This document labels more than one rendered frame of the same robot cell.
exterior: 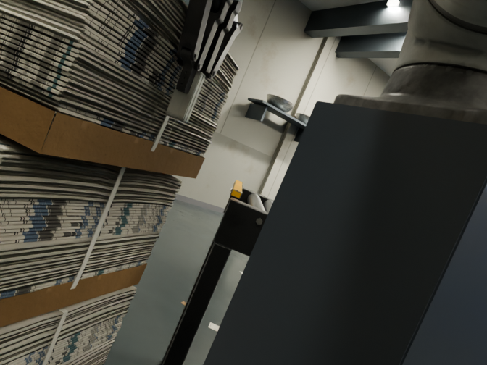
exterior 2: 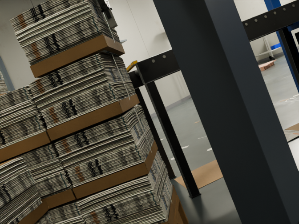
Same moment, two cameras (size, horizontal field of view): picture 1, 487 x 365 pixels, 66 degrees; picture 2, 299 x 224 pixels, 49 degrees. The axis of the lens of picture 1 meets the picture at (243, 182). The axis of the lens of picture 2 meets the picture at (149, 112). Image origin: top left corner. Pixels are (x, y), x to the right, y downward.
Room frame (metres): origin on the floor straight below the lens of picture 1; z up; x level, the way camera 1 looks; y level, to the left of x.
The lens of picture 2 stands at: (-0.77, 0.32, 0.65)
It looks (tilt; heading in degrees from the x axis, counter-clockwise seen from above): 4 degrees down; 351
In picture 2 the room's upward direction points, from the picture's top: 22 degrees counter-clockwise
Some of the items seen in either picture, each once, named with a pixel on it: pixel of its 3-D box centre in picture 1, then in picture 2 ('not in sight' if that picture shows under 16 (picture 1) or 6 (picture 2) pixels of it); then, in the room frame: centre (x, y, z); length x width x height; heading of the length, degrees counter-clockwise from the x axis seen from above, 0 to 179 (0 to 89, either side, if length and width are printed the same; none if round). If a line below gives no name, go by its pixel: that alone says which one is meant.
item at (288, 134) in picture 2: not in sight; (271, 141); (1.25, -0.69, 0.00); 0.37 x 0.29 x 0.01; 91
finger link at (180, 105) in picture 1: (184, 94); (110, 18); (0.51, 0.12, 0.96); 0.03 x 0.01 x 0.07; 72
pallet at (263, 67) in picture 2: not in sight; (252, 70); (6.83, -3.69, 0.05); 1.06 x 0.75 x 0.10; 37
